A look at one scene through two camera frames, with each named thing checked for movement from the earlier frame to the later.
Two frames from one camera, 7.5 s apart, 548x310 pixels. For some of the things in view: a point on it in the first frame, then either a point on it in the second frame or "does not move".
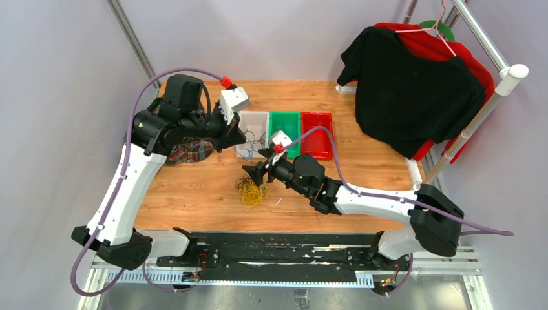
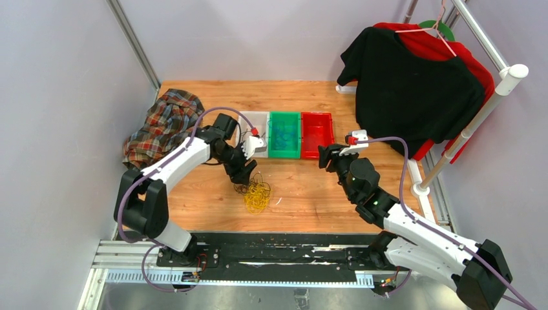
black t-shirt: (404, 100) does not move
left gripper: (231, 135) → (240, 174)
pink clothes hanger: (433, 28) does not move
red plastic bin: (317, 144) does not move
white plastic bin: (255, 126) does not move
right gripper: (257, 172) → (331, 152)
